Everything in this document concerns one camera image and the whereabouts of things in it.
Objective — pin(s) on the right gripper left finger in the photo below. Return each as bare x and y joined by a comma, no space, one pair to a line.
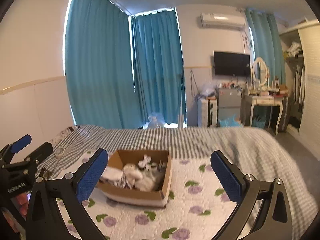
44,219

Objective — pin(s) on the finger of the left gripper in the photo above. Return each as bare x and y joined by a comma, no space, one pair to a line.
21,143
39,155

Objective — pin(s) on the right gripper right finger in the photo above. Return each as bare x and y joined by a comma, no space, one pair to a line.
273,220

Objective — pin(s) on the white cloth bundle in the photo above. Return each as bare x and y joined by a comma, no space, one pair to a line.
150,182

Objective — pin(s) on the white socks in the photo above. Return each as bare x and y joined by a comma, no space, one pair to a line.
146,164

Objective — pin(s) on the person's left hand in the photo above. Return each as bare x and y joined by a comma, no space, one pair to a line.
21,203

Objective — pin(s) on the roll of tape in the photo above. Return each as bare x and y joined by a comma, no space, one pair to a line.
59,153

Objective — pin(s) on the grey checkered bed sheet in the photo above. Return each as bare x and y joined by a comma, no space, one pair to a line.
197,205

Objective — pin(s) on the patterned tissue pack in box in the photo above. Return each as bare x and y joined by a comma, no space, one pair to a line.
113,176

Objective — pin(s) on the brown cardboard box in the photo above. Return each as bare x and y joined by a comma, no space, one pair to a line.
133,196

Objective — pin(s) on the blue laundry basket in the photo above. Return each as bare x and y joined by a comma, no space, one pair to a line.
259,122

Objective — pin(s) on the teal curtain left panel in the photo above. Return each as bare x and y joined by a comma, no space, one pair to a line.
98,66

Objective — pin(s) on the teal curtain panel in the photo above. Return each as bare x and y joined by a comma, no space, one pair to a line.
267,44
158,64
98,66

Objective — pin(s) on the blue plastic bag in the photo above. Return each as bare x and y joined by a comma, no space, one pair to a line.
229,122

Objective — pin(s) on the large water bottle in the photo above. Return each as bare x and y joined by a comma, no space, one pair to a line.
156,120

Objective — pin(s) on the white dressing table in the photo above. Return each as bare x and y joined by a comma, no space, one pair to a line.
256,105

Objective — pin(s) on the teal curtain middle panel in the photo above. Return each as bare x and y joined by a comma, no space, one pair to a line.
158,64

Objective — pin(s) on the grey mini fridge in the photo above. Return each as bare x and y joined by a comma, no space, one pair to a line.
228,103

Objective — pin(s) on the white suitcase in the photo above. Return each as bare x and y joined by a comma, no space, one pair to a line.
207,112

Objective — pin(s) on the clear plastic bag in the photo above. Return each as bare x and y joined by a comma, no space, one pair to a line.
208,89

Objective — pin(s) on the white oval vanity mirror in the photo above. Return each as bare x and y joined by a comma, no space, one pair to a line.
259,73

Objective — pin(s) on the white wardrobe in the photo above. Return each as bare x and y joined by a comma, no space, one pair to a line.
300,46

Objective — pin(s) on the teal curtain right panel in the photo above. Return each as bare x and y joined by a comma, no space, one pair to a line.
267,44

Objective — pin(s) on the white air conditioner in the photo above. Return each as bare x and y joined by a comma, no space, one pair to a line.
223,21

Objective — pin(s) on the black wall television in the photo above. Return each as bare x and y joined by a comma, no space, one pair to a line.
231,64

